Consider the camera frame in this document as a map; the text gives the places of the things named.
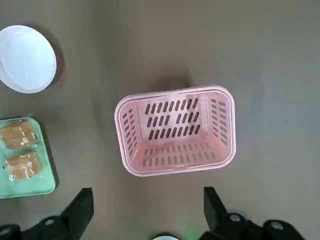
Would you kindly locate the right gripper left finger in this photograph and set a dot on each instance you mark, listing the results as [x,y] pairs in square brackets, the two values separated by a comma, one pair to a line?
[75,215]

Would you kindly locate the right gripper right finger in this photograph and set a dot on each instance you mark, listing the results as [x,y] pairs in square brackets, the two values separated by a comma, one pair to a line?
[217,212]

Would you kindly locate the green rectangular tray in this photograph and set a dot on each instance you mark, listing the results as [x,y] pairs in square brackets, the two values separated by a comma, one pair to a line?
[46,175]

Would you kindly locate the small pink plastic basket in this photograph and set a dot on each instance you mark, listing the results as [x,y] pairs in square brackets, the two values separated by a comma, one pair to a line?
[175,160]

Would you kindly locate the clear-wrapped bread pack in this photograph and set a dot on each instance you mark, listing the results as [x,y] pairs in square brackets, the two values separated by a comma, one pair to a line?
[23,166]
[15,136]

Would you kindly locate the white round plate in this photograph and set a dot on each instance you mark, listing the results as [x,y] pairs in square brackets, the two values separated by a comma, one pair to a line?
[27,60]

